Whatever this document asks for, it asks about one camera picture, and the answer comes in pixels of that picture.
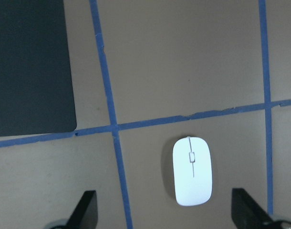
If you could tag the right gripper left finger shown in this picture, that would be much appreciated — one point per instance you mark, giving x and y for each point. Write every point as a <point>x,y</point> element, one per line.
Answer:
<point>85,215</point>

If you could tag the white computer mouse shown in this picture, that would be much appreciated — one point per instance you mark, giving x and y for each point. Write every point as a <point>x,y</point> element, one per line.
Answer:
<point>192,171</point>

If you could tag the black mousepad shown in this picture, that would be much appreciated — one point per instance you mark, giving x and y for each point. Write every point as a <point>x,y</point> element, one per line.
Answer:
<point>36,91</point>

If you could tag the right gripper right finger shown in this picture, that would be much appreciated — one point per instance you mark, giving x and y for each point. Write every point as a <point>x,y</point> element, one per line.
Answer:
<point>246,213</point>

